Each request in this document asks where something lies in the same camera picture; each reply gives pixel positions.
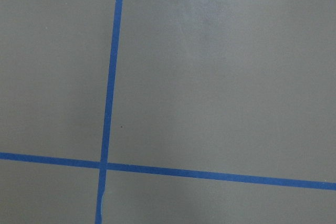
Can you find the brown paper table cover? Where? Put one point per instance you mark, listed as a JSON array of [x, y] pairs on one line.
[[167, 111]]

